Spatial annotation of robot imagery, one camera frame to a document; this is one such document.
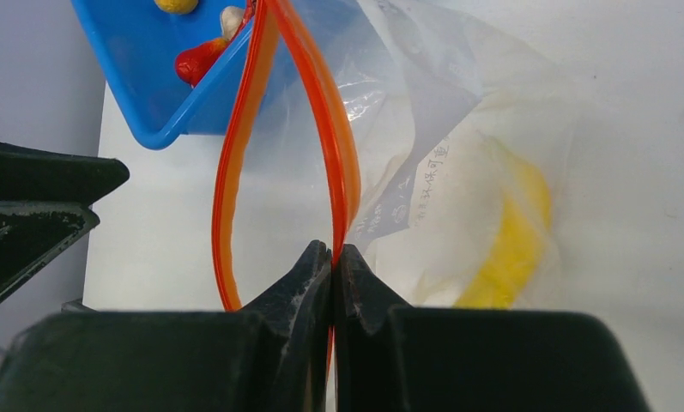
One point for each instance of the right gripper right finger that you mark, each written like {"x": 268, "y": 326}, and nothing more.
{"x": 391, "y": 356}

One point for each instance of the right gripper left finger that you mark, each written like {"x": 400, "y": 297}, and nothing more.
{"x": 271, "y": 355}

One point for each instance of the beige toy garlic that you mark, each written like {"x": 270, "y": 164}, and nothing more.
{"x": 231, "y": 20}

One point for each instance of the blue plastic bin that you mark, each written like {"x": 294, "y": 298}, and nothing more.
{"x": 136, "y": 45}

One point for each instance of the yellow toy banana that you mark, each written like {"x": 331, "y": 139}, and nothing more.
{"x": 521, "y": 242}

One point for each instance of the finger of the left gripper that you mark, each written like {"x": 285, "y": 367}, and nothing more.
{"x": 28, "y": 174}
{"x": 32, "y": 234}

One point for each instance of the clear zip bag orange zipper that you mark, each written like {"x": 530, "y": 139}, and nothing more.
{"x": 392, "y": 151}

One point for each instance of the yellow-orange toy ball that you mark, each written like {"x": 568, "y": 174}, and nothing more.
{"x": 176, "y": 7}

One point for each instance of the red toy wax apple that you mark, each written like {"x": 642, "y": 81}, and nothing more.
{"x": 193, "y": 64}

